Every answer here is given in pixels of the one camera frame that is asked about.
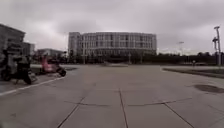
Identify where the large white curved building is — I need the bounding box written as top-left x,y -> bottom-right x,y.
67,31 -> 158,64

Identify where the row of dark trees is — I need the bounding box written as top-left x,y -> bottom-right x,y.
66,51 -> 221,66

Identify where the distant lamp pole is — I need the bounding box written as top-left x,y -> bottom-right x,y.
177,41 -> 185,56

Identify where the grey building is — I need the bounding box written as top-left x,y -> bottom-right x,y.
0,23 -> 36,62

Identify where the low distant building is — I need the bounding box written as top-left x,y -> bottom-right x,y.
35,48 -> 65,58

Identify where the tall light pole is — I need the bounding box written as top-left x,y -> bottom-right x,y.
212,25 -> 222,66

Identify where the red scooter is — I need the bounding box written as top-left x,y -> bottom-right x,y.
39,55 -> 67,78

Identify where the grass strip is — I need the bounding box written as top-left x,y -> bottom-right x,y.
162,67 -> 224,80

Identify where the round manhole cover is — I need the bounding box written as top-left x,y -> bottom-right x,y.
193,83 -> 224,94

